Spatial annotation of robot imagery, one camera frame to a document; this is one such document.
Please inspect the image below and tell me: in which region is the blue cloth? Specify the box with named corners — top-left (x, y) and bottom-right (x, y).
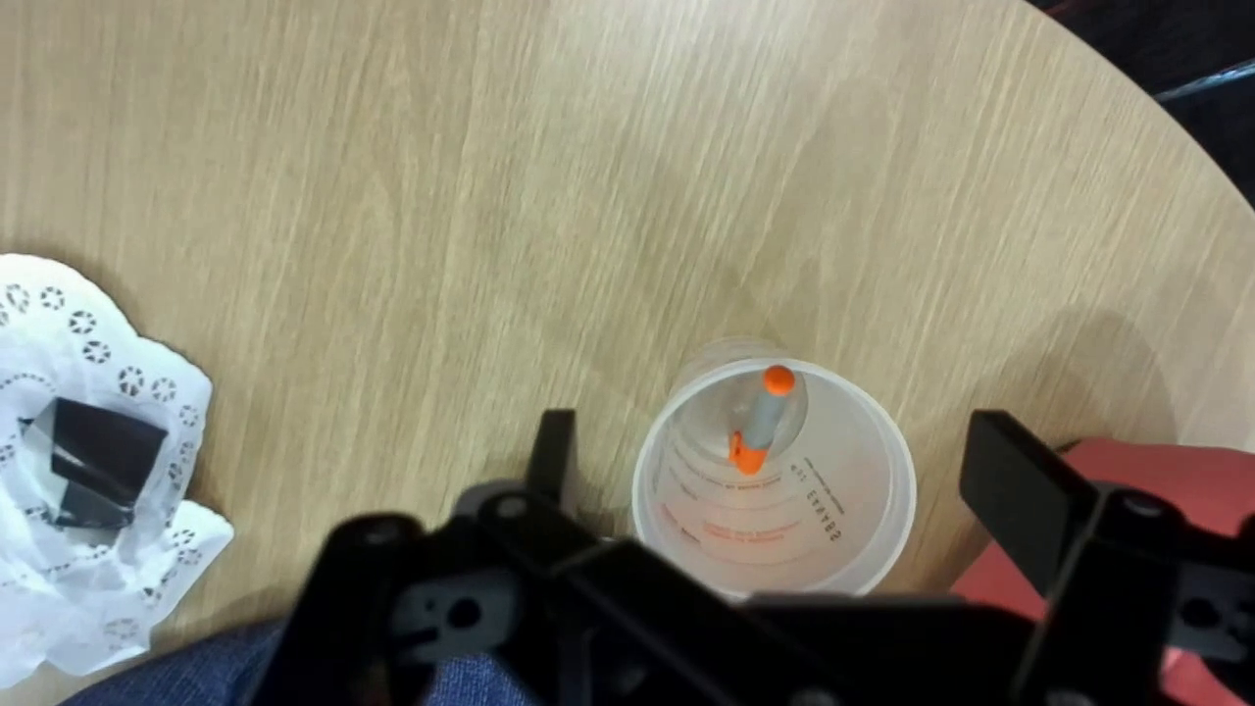
top-left (61, 621), bottom-right (554, 706)

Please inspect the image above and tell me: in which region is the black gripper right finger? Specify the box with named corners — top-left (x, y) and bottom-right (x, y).
top-left (958, 409), bottom-right (1112, 600)

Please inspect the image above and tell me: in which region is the orange cloth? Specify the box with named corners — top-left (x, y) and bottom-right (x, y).
top-left (949, 437), bottom-right (1255, 706)

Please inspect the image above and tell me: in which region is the clear plastic measuring cup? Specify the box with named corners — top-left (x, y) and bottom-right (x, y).
top-left (627, 348), bottom-right (922, 603)

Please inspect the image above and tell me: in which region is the white paper doily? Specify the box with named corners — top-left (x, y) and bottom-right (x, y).
top-left (0, 250), bottom-right (237, 696)

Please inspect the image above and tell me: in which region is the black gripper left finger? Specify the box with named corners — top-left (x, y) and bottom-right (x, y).
top-left (522, 409), bottom-right (579, 507)

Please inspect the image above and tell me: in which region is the orange and grey marker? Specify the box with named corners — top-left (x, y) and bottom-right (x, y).
top-left (725, 361), bottom-right (802, 479)

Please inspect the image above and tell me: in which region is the black binder clip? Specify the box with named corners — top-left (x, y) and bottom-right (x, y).
top-left (20, 395), bottom-right (172, 532)

